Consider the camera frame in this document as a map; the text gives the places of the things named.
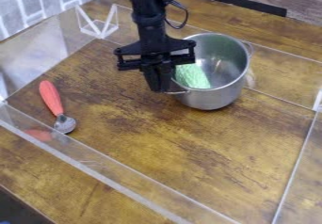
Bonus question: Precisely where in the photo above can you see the silver metal pot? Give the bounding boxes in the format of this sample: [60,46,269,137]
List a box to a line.
[165,33,252,110]

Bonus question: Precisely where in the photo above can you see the black strip on wall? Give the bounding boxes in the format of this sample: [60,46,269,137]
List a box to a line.
[212,0,287,17]

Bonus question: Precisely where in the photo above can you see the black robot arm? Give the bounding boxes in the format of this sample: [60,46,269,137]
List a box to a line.
[114,0,196,92]

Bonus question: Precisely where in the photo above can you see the green knitted object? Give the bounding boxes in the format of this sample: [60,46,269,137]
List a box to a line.
[174,64,211,88]

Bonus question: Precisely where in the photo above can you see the clear acrylic corner bracket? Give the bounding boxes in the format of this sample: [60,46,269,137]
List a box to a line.
[74,4,117,40]

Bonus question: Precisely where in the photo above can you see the orange handled metal spoon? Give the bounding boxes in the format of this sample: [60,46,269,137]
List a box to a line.
[38,80,76,134]

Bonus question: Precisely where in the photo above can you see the black cable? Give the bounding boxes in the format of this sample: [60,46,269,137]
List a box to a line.
[161,0,189,30]

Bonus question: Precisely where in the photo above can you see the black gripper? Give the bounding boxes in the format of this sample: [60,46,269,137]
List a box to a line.
[114,14,196,92]

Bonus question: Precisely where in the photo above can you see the clear acrylic enclosure wall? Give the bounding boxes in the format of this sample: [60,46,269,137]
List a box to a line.
[0,103,240,224]

